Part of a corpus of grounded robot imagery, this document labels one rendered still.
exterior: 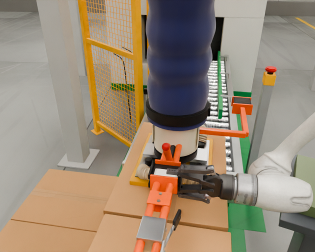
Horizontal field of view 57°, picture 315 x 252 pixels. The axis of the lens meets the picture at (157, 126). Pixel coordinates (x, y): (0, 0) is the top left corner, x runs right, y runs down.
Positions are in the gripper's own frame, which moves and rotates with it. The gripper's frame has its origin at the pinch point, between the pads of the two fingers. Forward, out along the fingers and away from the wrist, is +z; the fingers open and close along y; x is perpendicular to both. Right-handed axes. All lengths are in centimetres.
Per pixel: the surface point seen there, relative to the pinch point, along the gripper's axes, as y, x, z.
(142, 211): 12.9, -2.2, 6.9
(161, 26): -40.9, 17.7, 4.7
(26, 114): 109, 210, 199
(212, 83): 52, 212, -16
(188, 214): 12.7, -0.6, -7.9
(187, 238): 13.3, -9.4, -8.2
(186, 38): -38.3, 16.6, -2.7
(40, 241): 54, 10, 58
